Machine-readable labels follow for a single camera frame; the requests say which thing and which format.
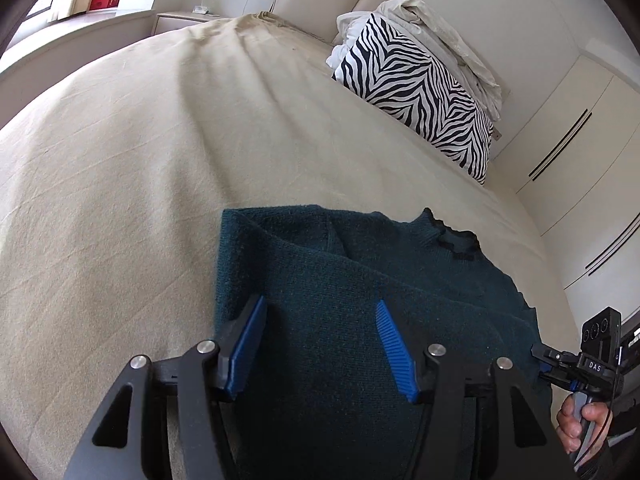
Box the zebra print pillow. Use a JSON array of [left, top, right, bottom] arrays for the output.
[[332, 14, 496, 186]]

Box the person's right forearm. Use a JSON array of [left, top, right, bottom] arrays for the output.
[[572, 440, 626, 480]]

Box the thin black cable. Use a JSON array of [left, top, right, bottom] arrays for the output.
[[577, 400, 615, 468]]

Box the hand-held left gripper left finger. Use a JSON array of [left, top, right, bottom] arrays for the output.
[[62, 294, 268, 480]]

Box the person's right hand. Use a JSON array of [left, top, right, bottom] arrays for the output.
[[556, 392, 608, 457]]

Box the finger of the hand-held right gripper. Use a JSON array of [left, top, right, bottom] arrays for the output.
[[530, 343, 583, 370], [538, 366, 581, 394]]

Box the white wardrobe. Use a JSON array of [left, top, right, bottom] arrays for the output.
[[492, 52, 640, 291]]

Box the bed with beige sheet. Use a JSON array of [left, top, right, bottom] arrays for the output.
[[0, 10, 571, 480]]

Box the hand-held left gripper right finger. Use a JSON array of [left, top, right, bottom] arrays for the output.
[[375, 299, 578, 480]]

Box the white nightstand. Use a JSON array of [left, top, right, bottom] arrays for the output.
[[152, 9, 223, 36]]

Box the dark teal knit sweater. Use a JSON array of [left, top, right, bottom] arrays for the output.
[[212, 204, 553, 480]]

